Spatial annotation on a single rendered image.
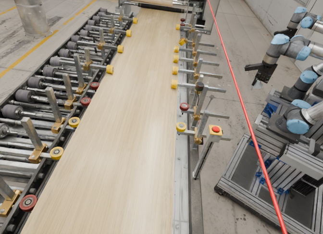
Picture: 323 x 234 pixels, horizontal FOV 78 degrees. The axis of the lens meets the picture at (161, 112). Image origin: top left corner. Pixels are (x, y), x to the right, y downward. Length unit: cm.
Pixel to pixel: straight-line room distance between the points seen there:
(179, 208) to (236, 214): 96
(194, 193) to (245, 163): 109
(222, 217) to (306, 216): 76
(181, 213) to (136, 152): 52
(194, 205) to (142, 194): 41
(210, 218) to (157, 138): 111
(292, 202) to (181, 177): 125
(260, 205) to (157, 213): 129
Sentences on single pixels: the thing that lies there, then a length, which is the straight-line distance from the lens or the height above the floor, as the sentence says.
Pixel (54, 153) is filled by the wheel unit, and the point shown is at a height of 90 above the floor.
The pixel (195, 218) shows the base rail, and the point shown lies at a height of 70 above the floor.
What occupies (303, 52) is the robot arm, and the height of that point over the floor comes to 163.
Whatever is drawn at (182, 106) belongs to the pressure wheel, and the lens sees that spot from 175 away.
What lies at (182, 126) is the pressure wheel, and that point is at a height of 90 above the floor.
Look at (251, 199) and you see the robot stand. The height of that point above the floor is 22.
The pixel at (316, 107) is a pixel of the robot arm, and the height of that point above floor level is 135.
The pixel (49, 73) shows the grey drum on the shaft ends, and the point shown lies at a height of 83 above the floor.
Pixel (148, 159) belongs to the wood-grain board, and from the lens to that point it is 136.
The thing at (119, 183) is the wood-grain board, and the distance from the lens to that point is 128.
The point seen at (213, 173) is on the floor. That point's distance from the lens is 251.
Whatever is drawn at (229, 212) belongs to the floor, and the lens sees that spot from 237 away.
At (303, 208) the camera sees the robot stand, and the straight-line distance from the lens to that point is 252.
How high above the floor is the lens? 203
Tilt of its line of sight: 43 degrees down
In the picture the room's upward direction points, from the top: 9 degrees clockwise
